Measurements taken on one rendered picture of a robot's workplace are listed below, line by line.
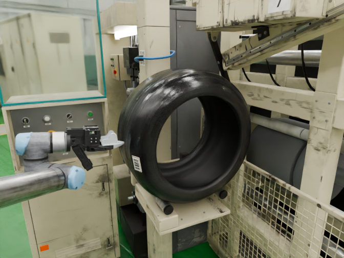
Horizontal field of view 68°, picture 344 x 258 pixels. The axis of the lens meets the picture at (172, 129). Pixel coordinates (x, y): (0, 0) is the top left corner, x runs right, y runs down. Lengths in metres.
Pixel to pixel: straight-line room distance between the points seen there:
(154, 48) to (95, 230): 1.28
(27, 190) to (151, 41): 0.86
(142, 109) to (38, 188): 0.42
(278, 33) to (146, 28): 0.58
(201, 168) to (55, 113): 0.90
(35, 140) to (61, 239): 1.10
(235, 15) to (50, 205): 1.47
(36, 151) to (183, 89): 0.54
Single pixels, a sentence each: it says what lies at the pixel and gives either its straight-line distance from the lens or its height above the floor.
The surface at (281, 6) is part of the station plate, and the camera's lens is 0.96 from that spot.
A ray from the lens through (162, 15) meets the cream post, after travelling 1.34.
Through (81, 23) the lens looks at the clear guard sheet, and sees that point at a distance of 1.61.
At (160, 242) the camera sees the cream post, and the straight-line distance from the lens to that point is 1.74.
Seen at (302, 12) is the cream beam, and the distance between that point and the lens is 0.95.
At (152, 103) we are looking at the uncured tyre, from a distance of 0.93.
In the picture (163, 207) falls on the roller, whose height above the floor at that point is 0.91.
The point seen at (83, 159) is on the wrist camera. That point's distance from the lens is 1.00.
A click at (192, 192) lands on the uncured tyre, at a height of 0.98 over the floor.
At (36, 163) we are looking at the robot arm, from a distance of 0.97.
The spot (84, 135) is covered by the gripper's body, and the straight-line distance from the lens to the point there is 0.98.
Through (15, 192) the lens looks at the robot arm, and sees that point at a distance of 0.75.
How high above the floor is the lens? 1.54
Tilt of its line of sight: 17 degrees down
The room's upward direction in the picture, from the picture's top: 1 degrees counter-clockwise
